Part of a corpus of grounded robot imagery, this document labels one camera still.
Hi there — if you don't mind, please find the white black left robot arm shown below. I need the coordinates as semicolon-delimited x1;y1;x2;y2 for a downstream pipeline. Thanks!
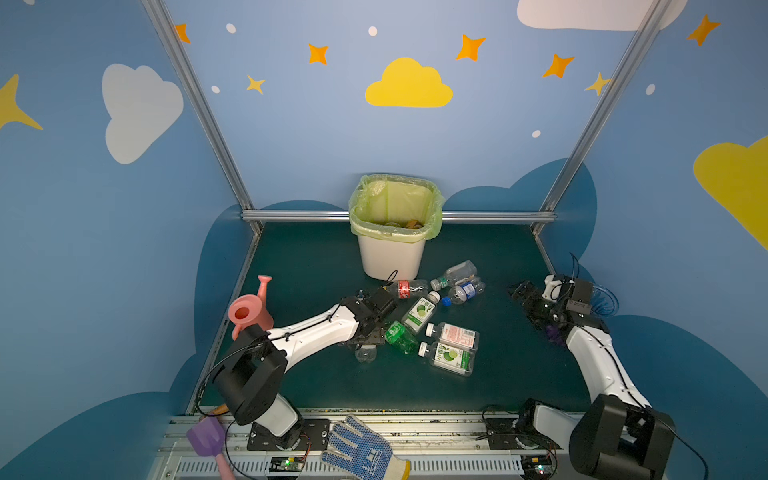
209;287;397;449

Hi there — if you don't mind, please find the clear bottle green cap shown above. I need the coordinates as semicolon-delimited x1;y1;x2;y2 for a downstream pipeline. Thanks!
430;260;478;291

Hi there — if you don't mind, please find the pink watering can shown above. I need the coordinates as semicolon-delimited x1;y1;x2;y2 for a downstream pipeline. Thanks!
227;275;274;340

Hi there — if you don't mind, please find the clear bottle red label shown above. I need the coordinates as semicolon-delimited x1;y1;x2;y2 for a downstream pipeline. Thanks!
385;279;431;300

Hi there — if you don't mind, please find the clear bottle blue label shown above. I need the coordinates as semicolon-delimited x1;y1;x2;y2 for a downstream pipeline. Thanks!
441;278;486;306

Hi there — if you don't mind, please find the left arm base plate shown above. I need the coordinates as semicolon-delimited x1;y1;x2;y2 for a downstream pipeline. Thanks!
247;418;331;452

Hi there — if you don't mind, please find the green bin liner bag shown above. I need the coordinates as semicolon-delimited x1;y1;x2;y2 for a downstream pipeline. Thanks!
348;174;445;243

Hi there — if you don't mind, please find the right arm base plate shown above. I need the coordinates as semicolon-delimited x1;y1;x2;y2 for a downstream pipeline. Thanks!
476;417;560;450

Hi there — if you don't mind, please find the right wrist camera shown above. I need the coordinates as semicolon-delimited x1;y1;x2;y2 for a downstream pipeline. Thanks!
542;274;576;302

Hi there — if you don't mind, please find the white trash bin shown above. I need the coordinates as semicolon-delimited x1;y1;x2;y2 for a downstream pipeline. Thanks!
358;236;426;280

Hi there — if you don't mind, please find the aluminium frame rail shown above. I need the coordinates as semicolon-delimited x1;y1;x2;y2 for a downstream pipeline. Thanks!
242;209;556;226

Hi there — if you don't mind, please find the clear bottle pink label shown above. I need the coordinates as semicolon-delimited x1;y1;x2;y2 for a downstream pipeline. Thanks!
425;322;479;352

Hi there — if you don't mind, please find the clear bottle orange label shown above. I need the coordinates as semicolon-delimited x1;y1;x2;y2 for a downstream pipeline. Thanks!
354;344;378;363

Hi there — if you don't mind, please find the clear bottle green lime label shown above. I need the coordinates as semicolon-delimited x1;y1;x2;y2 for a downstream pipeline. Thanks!
418;342;474;377

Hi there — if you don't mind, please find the green plastic bottle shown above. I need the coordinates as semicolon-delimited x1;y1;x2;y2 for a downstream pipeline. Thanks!
384;321;419;355

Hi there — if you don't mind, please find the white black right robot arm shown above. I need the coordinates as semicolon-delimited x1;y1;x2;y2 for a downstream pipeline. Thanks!
510;275;675;479

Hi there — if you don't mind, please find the blue dotted work glove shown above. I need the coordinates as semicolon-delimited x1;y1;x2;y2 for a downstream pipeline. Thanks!
321;415;411;480

